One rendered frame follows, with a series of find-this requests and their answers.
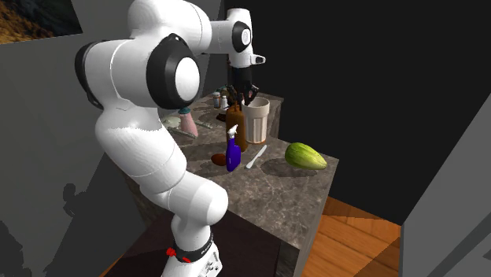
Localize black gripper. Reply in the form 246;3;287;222
226;65;260;108

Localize white ribbed cup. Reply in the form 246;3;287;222
241;96;271;145

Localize brown bottle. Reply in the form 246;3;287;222
225;102;249;153

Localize blue spray bottle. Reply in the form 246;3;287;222
225;124;242;172

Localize pink vase with teal top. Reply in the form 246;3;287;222
177;107;200;138

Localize white knife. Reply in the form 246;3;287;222
245;144;268;170

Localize pale round plate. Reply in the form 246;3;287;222
161;116;182;129

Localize green melon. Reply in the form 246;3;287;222
284;142;328;172

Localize dark robot stand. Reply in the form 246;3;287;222
102;209;283;277

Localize wall picture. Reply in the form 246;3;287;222
0;0;83;46

